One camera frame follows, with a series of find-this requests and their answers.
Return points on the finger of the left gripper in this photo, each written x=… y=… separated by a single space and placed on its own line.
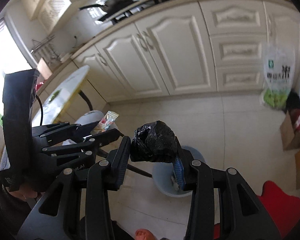
x=64 y=128
x=91 y=143

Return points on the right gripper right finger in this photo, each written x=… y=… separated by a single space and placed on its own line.
x=182 y=170

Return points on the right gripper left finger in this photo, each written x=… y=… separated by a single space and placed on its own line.
x=118 y=160

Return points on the strawberry jelly stick packet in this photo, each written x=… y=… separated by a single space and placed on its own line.
x=107 y=122

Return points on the black plastic bag ball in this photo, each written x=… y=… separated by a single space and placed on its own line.
x=154 y=142

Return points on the blue plastic trash bin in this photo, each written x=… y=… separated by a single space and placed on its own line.
x=164 y=178

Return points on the round white marble table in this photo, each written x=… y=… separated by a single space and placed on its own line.
x=45 y=168

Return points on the wooden cutting board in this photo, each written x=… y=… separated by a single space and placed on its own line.
x=44 y=69

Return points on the brown cardboard box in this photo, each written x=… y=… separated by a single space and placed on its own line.
x=290 y=130

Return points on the red plastic stool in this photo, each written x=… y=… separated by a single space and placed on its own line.
x=283 y=209

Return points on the lower cream base cabinets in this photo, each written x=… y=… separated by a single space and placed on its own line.
x=179 y=48

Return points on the white green rice bag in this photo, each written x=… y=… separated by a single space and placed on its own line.
x=278 y=71

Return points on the black wok with lid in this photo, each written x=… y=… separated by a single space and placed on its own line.
x=109 y=5

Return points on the black gas stove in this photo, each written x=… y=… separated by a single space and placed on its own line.
x=128 y=11

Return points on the wall utensil rack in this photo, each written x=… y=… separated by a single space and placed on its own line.
x=44 y=49

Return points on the window with white frame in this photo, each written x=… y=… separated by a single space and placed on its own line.
x=11 y=59

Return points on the upper cream wall cabinets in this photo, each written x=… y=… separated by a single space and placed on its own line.
x=52 y=14

